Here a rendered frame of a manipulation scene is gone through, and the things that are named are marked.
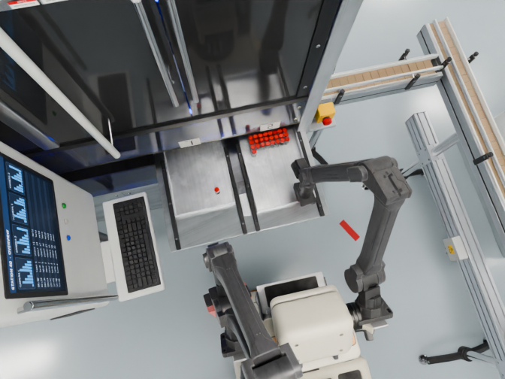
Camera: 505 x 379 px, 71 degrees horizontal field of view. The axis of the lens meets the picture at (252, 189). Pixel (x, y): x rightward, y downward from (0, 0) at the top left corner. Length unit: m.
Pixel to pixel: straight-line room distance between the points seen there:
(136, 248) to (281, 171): 0.72
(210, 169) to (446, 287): 1.80
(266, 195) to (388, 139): 1.46
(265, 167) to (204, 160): 0.27
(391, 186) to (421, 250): 1.77
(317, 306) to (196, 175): 0.81
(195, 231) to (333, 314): 0.73
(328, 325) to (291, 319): 0.10
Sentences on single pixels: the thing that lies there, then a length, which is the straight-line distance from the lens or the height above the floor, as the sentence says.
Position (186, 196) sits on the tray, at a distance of 1.55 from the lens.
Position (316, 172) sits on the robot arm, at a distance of 1.21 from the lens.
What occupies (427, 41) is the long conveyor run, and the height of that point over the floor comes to 0.90.
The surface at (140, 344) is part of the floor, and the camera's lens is 2.48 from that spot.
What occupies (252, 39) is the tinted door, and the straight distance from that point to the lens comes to 1.01.
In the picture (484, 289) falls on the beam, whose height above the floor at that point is 0.55.
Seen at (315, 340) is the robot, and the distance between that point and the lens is 1.03.
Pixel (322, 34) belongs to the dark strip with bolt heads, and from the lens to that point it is 1.08.
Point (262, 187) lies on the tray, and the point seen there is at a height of 0.88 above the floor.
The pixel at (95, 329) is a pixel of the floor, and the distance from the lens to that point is 2.56.
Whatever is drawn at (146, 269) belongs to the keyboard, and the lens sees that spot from 1.60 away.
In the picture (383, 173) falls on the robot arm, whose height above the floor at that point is 1.55.
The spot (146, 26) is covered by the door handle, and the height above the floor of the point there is 1.77.
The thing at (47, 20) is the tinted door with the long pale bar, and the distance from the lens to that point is 0.91.
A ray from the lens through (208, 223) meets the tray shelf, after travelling 1.52.
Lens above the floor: 2.37
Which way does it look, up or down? 75 degrees down
